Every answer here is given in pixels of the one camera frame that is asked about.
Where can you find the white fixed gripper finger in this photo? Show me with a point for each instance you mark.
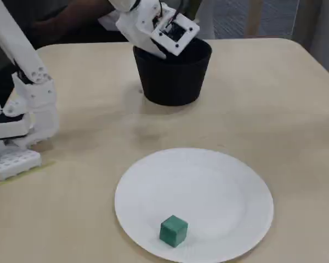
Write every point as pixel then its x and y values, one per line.
pixel 149 46

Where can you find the green cube block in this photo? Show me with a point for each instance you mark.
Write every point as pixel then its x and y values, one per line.
pixel 172 233

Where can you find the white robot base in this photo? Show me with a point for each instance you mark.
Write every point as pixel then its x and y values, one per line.
pixel 44 117

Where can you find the black pot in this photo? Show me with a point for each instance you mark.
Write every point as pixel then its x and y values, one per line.
pixel 172 82

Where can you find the white paper plate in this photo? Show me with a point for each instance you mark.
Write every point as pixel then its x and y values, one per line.
pixel 208 178

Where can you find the yellow-green tape strip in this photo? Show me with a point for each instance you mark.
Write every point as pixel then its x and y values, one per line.
pixel 45 165

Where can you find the white perforated mounting plate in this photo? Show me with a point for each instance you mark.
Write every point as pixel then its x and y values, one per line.
pixel 13 164

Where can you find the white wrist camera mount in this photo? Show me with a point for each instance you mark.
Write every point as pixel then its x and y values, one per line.
pixel 193 28

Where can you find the light wooden post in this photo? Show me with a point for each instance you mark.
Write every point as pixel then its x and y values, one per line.
pixel 254 16

